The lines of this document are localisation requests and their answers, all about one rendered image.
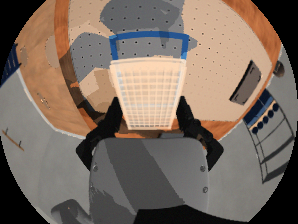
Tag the beige perforated base plate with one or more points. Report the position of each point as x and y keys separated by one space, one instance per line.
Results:
x=220 y=48

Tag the blue taped rectangle outline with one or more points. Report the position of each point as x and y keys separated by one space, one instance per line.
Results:
x=140 y=34

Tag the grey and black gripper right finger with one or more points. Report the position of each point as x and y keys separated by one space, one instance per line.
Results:
x=192 y=128

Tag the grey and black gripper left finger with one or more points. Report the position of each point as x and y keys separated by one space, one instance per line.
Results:
x=106 y=128

